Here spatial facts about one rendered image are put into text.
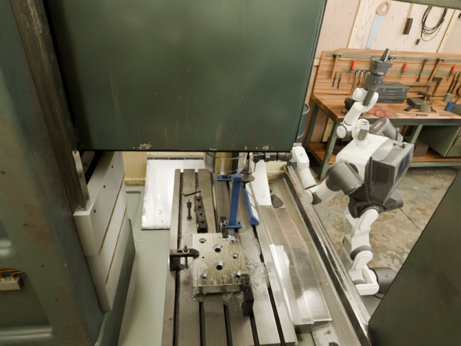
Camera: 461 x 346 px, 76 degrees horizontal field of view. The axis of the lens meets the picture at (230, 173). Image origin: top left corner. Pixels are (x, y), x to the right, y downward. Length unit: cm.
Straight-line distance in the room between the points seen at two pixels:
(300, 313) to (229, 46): 124
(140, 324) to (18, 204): 97
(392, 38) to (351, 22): 60
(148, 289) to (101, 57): 123
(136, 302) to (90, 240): 73
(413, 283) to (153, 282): 122
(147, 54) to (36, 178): 40
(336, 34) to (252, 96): 312
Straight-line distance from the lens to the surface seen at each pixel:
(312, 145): 407
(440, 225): 114
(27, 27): 80
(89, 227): 101
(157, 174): 221
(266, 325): 132
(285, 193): 233
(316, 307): 166
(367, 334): 155
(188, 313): 132
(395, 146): 164
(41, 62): 81
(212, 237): 145
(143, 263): 185
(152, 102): 87
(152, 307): 168
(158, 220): 204
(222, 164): 102
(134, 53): 84
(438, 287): 119
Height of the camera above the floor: 203
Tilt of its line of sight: 34 degrees down
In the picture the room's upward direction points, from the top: 5 degrees clockwise
